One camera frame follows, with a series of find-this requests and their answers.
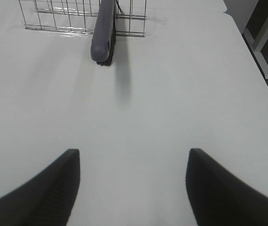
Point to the white table leg frame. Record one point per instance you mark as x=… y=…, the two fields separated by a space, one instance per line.
x=256 y=44

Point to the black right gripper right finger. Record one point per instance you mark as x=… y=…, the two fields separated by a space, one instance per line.
x=218 y=198

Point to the grey hand brush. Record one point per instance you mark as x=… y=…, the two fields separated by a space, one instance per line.
x=104 y=36

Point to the metal wire dish rack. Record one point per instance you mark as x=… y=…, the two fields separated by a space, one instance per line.
x=79 y=16

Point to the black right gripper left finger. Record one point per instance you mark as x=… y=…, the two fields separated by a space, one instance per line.
x=48 y=198

